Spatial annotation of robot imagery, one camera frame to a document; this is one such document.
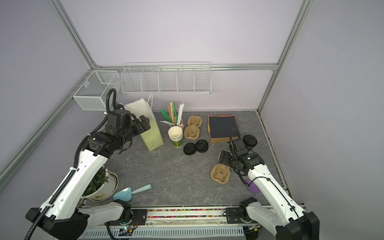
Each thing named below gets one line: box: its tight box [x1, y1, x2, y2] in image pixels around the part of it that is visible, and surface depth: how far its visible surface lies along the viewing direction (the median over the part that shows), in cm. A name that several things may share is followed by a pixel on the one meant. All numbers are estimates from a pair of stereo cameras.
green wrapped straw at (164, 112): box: [161, 108, 173, 123], surface depth 98 cm
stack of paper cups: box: [168, 126, 184, 148], surface depth 95 cm
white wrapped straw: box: [176, 103, 185, 126], surface depth 102 cm
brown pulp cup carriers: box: [184, 115, 203, 140], surface depth 107 cm
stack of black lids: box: [183, 142, 197, 156], surface depth 98 cm
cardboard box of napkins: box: [207, 115, 239, 143], surface depth 110 cm
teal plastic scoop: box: [113, 184, 153, 202], surface depth 82 cm
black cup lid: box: [195, 139, 209, 153], surface depth 99 cm
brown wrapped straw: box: [168, 102, 175, 124], surface depth 101 cm
